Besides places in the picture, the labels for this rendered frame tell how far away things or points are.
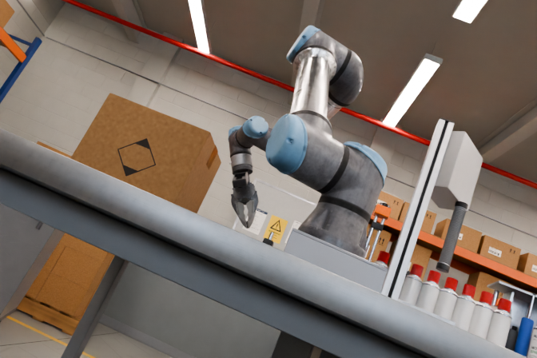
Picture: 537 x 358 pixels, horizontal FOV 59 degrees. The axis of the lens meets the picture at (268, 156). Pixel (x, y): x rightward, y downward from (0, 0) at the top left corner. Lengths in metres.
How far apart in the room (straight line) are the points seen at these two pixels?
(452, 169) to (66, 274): 3.76
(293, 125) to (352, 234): 0.25
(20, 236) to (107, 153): 1.99
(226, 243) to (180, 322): 5.31
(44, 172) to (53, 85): 6.44
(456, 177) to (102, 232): 1.09
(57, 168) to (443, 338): 0.49
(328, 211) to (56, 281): 3.86
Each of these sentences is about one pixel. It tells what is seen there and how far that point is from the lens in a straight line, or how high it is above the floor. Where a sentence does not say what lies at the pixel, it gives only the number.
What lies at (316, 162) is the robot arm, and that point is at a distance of 0.96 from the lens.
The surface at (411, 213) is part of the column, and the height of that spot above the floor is 1.18.
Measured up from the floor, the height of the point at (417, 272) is 1.06.
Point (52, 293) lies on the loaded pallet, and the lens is 4.67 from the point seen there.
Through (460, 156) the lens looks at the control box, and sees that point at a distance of 1.50.
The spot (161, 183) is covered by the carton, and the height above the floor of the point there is 0.95.
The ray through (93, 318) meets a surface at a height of 0.45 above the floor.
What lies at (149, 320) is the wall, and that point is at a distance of 5.92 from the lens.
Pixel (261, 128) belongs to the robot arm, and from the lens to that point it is 1.55.
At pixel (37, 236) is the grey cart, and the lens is 3.20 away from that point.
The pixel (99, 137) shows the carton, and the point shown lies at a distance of 1.30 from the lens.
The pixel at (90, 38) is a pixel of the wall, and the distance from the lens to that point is 7.25.
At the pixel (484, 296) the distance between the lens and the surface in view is 1.58.
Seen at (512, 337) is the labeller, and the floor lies 1.01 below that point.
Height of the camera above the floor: 0.75
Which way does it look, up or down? 18 degrees up
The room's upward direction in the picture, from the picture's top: 24 degrees clockwise
